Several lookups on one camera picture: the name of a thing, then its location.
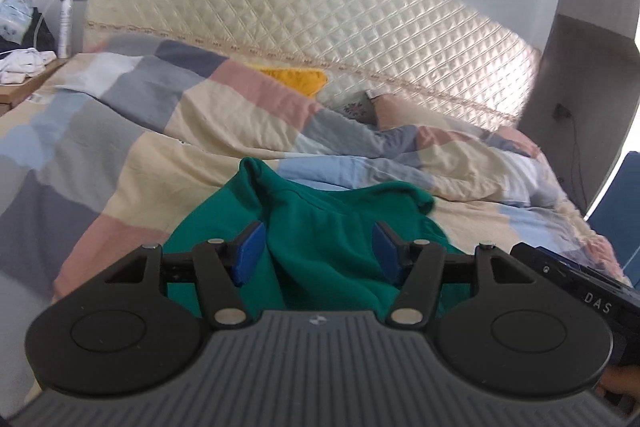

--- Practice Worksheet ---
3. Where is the white spray bottle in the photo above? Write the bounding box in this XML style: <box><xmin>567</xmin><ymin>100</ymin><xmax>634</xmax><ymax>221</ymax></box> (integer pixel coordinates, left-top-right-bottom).
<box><xmin>56</xmin><ymin>0</ymin><xmax>75</xmax><ymax>60</ymax></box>

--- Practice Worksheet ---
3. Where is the pastel patchwork blanket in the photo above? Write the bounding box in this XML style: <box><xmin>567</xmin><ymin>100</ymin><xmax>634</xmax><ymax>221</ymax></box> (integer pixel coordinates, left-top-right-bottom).
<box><xmin>0</xmin><ymin>34</ymin><xmax>632</xmax><ymax>403</ymax></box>

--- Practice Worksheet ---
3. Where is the yellow pillow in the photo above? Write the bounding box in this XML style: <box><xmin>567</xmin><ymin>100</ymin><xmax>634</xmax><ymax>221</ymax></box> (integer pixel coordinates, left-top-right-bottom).
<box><xmin>249</xmin><ymin>64</ymin><xmax>329</xmax><ymax>100</ymax></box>

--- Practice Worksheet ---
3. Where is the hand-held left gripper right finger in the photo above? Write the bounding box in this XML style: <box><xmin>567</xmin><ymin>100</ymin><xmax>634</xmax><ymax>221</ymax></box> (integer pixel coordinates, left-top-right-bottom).
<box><xmin>372</xmin><ymin>221</ymin><xmax>537</xmax><ymax>328</ymax></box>

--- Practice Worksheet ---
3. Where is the grey patterned pillow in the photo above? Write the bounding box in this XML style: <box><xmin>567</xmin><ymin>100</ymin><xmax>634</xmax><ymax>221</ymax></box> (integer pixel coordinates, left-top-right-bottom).
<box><xmin>320</xmin><ymin>89</ymin><xmax>389</xmax><ymax>128</ymax></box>

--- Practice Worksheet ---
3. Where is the wooden nightstand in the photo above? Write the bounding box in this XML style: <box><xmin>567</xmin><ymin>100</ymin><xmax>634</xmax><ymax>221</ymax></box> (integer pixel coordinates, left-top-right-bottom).
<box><xmin>0</xmin><ymin>56</ymin><xmax>69</xmax><ymax>118</ymax></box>

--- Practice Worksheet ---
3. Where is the black bag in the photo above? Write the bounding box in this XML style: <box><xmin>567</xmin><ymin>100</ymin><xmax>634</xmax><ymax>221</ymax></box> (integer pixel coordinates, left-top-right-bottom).
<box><xmin>0</xmin><ymin>7</ymin><xmax>57</xmax><ymax>56</ymax></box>

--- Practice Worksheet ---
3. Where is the green sweatshirt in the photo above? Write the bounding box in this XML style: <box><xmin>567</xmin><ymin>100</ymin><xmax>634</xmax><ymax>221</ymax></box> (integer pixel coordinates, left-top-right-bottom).
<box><xmin>162</xmin><ymin>157</ymin><xmax>474</xmax><ymax>324</ymax></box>

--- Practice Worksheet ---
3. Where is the person's right hand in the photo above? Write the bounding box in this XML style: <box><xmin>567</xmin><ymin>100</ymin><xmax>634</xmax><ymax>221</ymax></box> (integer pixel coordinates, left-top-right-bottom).
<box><xmin>599</xmin><ymin>363</ymin><xmax>640</xmax><ymax>403</ymax></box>

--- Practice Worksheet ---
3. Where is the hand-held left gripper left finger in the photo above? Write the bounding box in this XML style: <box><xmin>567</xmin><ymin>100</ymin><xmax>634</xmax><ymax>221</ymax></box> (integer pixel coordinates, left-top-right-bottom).
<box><xmin>102</xmin><ymin>221</ymin><xmax>266</xmax><ymax>328</ymax></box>

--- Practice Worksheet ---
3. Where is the cream quilted headboard cover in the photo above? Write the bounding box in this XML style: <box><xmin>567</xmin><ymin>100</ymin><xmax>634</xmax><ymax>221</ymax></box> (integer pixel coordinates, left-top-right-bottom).
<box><xmin>82</xmin><ymin>0</ymin><xmax>544</xmax><ymax>134</ymax></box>

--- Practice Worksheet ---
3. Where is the clear plastic bag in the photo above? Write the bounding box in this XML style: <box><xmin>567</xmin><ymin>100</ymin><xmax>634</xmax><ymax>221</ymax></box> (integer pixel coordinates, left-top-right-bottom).
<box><xmin>0</xmin><ymin>0</ymin><xmax>37</xmax><ymax>44</ymax></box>

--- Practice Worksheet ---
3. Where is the white crumpled cloth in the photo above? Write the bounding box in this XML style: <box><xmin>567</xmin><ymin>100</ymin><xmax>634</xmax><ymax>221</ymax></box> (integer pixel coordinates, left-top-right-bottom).
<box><xmin>0</xmin><ymin>48</ymin><xmax>57</xmax><ymax>84</ymax></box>

